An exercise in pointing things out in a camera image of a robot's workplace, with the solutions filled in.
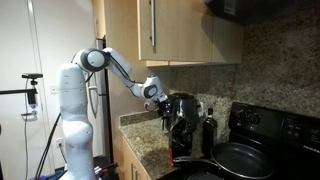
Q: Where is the steel cabinet bar handle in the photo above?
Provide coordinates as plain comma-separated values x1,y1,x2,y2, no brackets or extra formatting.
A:
150,0,157,48

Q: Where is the black air fryer body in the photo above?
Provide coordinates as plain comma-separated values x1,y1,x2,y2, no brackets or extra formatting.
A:
161,93,201,134

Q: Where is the thick black floor cable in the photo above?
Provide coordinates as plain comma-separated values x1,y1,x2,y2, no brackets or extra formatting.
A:
34,113,62,180

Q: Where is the wooden wall cabinet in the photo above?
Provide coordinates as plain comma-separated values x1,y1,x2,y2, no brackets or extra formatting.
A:
91,0,244,68

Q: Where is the wooden base cabinet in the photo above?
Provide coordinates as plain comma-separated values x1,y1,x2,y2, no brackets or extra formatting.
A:
113,135,152,180

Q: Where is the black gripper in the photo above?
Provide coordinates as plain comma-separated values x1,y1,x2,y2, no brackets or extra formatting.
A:
157,100,172,120

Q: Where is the tall wooden side panel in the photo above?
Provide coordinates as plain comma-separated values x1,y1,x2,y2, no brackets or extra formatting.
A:
105,0,172,168

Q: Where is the black kitchen stove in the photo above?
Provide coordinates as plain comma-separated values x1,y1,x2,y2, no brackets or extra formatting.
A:
159,101,320,180

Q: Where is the black frying pan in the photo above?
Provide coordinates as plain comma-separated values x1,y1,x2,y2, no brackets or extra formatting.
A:
172,142,275,180

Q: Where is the stainless steel refrigerator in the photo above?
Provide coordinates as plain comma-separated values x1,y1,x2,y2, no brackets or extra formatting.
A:
87,38,113,164

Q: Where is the white backsplash outlet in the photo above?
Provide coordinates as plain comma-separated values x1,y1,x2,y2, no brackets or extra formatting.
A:
198,101,205,118

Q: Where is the white wall outlet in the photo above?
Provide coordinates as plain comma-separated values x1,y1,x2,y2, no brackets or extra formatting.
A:
55,137,65,150

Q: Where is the black red whey protein bag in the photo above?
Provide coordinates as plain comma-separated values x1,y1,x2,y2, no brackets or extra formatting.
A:
168,99,198,168

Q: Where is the dark green glass bottle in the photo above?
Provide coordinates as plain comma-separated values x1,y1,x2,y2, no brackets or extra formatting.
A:
201,107,219,158

